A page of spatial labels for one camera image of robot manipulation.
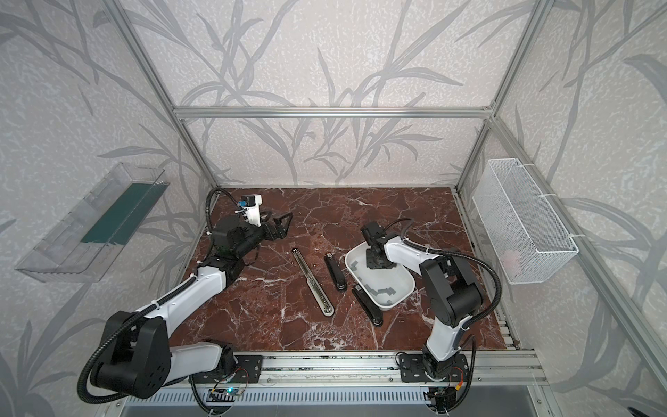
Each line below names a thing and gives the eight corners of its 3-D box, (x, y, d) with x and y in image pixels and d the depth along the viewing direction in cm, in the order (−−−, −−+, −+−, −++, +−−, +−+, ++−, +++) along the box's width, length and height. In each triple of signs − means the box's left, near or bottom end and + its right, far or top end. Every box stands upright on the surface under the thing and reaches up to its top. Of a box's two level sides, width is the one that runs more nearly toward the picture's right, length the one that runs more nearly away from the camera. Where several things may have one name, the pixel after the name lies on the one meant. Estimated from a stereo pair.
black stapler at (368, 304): (376, 329, 82) (378, 324, 78) (352, 292, 90) (352, 286, 86) (384, 323, 84) (386, 318, 80) (360, 287, 91) (360, 281, 87)
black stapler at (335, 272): (338, 294, 90) (338, 289, 87) (324, 259, 98) (323, 254, 95) (347, 290, 91) (347, 285, 88) (332, 256, 99) (331, 251, 96)
